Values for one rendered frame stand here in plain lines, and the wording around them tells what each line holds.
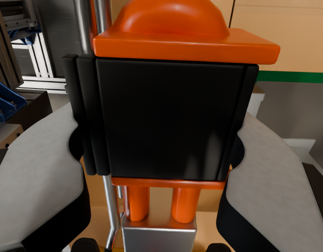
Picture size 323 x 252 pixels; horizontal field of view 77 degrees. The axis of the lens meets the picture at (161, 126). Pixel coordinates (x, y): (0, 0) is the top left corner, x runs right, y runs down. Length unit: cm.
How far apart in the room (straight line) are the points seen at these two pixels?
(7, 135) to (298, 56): 87
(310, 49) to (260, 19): 21
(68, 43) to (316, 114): 165
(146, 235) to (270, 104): 147
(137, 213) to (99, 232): 33
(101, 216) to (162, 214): 27
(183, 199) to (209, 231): 32
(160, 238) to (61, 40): 109
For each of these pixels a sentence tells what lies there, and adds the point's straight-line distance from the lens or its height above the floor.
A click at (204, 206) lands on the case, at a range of 43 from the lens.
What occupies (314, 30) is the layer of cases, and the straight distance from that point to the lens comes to 87.
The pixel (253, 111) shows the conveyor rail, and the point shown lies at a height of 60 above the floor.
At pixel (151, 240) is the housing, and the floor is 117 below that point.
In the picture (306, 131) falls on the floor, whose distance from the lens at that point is 186.
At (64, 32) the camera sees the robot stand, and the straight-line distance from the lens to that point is 117.
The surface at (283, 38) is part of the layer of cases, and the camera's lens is 83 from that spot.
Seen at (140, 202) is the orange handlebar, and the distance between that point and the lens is 17.
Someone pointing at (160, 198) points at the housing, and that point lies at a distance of 20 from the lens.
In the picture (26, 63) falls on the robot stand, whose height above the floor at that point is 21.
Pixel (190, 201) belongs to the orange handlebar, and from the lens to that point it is 16.
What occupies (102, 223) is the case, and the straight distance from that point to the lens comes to 47.
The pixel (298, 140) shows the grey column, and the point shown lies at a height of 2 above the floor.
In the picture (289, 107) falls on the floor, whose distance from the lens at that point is 166.
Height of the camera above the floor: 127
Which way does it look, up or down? 57 degrees down
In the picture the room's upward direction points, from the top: 178 degrees counter-clockwise
